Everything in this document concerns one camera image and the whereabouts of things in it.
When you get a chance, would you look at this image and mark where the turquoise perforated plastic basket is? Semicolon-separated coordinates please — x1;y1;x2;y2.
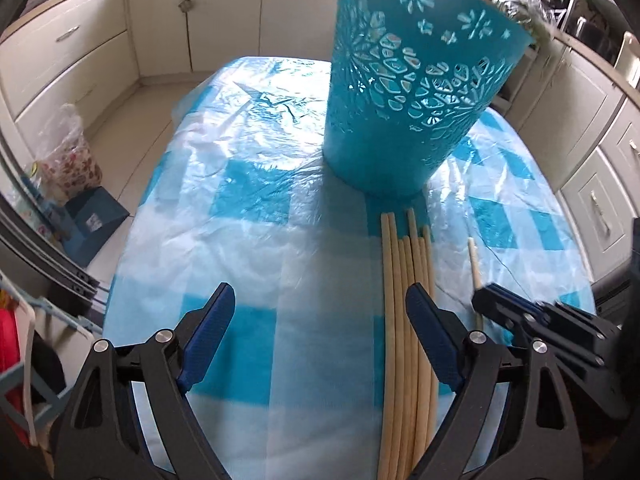
322;0;538;197

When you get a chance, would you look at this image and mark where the blue dustpan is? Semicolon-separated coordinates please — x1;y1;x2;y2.
62;187;128;266

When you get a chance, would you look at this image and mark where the cream drawer cabinet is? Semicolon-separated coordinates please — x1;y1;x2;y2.
0;0;141;128

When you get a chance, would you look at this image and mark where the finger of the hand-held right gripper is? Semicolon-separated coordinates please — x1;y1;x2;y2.
486;283;624;362
472;287;632;422

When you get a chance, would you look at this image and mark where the light blue shelf rack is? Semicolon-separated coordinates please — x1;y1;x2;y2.
0;280;101;453

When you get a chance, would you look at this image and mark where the cream base cabinet row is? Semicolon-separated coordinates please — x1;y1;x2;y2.
492;35;640;286

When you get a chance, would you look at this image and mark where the red bag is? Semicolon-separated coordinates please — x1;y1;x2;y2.
0;310;27;376

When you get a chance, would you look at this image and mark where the bundle of wooden chopsticks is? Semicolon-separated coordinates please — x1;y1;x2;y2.
377;207;436;480

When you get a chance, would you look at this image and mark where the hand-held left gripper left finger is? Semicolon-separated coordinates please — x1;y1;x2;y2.
50;282;237;480

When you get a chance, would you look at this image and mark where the cream double door cabinet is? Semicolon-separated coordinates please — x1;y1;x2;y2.
125;0;342;78

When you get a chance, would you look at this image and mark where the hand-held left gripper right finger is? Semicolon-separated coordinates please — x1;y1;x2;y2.
405;282;586;480

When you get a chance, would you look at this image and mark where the bag of green vegetables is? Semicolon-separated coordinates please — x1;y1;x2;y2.
492;0;552;47

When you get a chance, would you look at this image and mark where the blue white checked plastic tablecloth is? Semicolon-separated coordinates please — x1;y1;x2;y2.
100;55;598;480

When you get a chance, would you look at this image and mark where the wooden chopstick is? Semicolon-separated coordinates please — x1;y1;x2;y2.
466;238;486;332

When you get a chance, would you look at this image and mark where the steel stockpot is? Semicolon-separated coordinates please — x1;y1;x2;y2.
574;15;607;44

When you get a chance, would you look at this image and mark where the clear bag with floral cloth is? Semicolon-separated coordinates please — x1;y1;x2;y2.
35;102;103;206

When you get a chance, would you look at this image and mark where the grey sliding door frame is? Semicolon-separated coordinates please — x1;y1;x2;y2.
0;110;108;308

